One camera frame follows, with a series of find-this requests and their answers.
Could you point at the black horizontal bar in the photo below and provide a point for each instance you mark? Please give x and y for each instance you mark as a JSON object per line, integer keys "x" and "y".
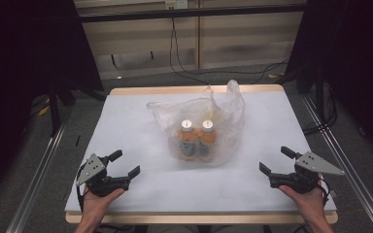
{"x": 142, "y": 14}

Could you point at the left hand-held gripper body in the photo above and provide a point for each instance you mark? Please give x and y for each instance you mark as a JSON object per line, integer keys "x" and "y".
{"x": 102, "y": 183}

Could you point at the white table mat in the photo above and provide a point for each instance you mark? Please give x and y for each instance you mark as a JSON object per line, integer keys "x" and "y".
{"x": 136, "y": 106}

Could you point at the clear plastic bag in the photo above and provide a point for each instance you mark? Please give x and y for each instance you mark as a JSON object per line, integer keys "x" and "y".
{"x": 228, "y": 106}

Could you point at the person's left hand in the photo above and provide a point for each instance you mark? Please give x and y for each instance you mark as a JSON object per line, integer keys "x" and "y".
{"x": 95, "y": 207}

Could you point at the black curtain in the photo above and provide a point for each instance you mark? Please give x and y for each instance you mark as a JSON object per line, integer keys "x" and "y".
{"x": 362, "y": 48}
{"x": 19, "y": 64}

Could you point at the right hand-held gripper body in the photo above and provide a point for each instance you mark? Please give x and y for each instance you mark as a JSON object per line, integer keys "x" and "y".
{"x": 301, "y": 179}

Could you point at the wooden table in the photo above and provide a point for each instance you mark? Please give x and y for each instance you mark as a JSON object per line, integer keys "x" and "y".
{"x": 175, "y": 218}

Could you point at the metal floor rail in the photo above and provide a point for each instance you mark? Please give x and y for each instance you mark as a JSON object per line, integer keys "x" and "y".
{"x": 35, "y": 187}
{"x": 353, "y": 181}

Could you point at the orange drink bottle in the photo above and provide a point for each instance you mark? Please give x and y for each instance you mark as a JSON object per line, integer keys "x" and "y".
{"x": 187, "y": 137}
{"x": 208, "y": 137}

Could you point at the white wall socket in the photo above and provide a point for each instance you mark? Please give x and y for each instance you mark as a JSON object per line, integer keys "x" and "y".
{"x": 176, "y": 4}

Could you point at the black metal stand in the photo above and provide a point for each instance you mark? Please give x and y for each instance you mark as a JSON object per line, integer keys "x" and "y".
{"x": 54, "y": 113}
{"x": 320, "y": 97}

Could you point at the yellow floor tape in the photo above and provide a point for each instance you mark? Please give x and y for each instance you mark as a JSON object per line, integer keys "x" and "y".
{"x": 273, "y": 76}
{"x": 43, "y": 110}

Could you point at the person's right hand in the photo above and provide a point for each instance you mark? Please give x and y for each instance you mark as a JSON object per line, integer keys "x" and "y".
{"x": 311, "y": 205}

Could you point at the small black floor object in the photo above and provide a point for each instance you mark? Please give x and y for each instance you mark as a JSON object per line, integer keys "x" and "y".
{"x": 78, "y": 140}

